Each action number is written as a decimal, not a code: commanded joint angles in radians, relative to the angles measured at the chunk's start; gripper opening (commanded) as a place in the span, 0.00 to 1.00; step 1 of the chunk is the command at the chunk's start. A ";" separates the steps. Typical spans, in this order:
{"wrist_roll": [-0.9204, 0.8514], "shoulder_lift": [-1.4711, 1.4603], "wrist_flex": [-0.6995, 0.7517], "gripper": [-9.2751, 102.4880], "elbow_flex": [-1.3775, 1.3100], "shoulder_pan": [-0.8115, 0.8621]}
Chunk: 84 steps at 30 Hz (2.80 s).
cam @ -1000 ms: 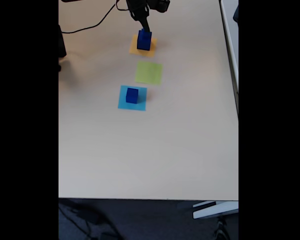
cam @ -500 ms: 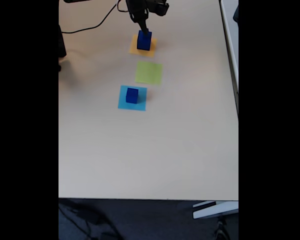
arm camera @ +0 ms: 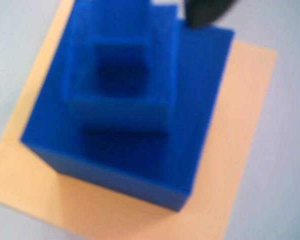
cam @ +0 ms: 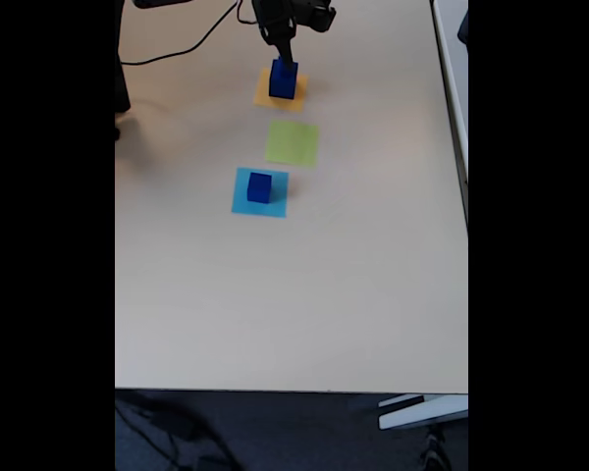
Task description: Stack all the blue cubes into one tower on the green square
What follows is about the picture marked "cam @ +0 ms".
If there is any medium blue cube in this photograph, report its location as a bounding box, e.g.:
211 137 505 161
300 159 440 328
246 171 273 203

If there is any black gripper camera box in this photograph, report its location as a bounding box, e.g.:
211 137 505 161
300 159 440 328
294 0 338 33

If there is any large blue cube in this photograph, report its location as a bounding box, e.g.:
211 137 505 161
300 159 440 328
267 57 299 100

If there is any green paper square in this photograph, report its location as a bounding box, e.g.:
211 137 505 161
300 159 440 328
265 120 320 168

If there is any light blue paper square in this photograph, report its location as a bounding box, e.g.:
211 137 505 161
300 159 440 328
230 166 290 220

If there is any white table foot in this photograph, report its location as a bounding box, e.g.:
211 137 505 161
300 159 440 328
377 393 469 432

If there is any long thin black cable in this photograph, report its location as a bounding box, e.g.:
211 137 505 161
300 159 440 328
121 0 257 67

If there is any orange paper square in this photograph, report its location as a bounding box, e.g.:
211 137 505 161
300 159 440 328
252 67 309 114

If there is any black floor cable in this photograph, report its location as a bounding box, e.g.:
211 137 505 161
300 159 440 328
115 392 237 471
419 424 455 471

